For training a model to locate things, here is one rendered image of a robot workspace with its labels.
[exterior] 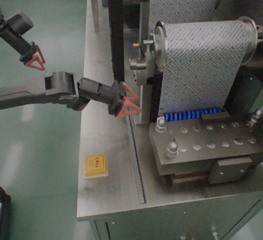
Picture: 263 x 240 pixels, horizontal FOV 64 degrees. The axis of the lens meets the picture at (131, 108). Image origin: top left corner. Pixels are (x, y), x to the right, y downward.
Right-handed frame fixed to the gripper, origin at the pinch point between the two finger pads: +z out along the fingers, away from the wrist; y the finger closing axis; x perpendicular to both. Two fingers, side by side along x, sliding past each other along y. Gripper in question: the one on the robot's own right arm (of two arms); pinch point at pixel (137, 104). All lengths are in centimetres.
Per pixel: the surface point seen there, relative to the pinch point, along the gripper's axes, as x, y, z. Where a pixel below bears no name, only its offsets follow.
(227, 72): 22.3, -0.5, 19.6
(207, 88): 14.7, -0.3, 18.2
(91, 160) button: -22.0, 9.2, -7.3
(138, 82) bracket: 3.8, -7.3, -0.5
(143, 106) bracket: -6.1, -7.9, 7.4
